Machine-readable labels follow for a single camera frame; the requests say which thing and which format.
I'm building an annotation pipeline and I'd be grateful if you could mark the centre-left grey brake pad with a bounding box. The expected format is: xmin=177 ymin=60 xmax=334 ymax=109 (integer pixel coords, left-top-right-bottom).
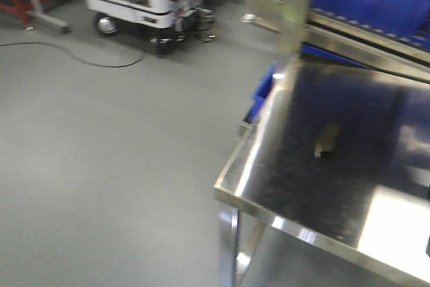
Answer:
xmin=314 ymin=123 xmax=341 ymax=158

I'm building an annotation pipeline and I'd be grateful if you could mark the steel work table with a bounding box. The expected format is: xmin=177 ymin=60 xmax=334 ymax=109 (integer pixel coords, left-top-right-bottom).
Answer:
xmin=214 ymin=71 xmax=429 ymax=286

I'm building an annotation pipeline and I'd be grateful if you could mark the black floor cable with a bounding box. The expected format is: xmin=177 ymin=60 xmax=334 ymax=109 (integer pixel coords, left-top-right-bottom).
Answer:
xmin=0 ymin=41 xmax=146 ymax=69

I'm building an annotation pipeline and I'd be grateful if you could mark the blue bin under table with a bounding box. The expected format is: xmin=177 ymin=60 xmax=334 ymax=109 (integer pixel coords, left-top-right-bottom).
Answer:
xmin=243 ymin=61 xmax=278 ymax=123

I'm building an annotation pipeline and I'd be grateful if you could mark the stainless steel rack frame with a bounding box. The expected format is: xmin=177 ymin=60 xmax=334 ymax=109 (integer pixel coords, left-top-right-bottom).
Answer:
xmin=242 ymin=0 xmax=429 ymax=88

